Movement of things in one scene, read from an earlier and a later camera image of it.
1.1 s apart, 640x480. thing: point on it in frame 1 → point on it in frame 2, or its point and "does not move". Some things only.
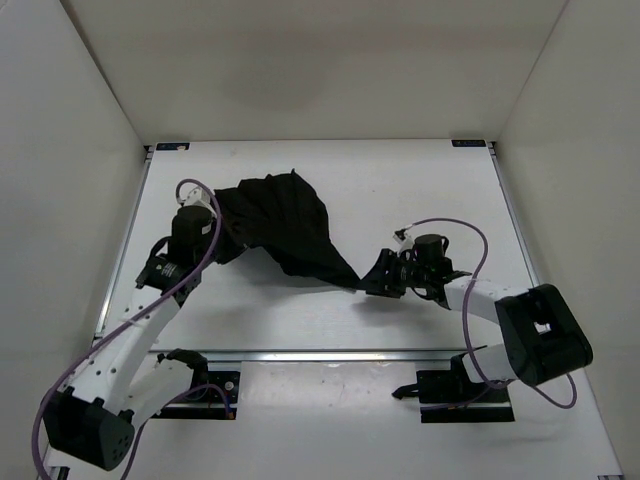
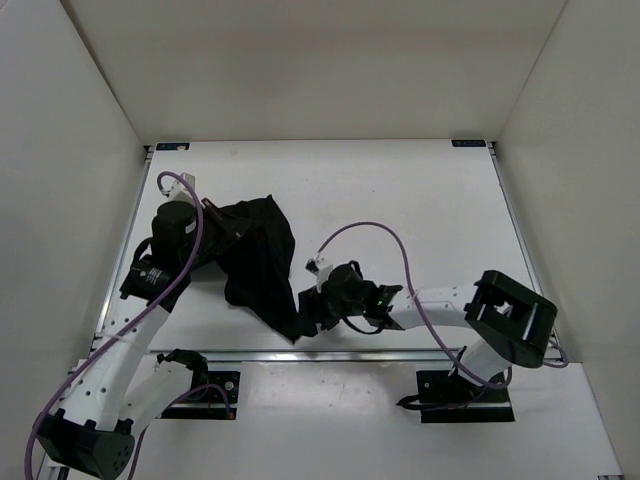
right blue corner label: [469, 143] does not move
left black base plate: [214, 399] does not move
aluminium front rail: [318, 356] does not move
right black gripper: [382, 278] → [328, 287]
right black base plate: [449, 396] does not move
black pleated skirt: [285, 213] → [258, 268]
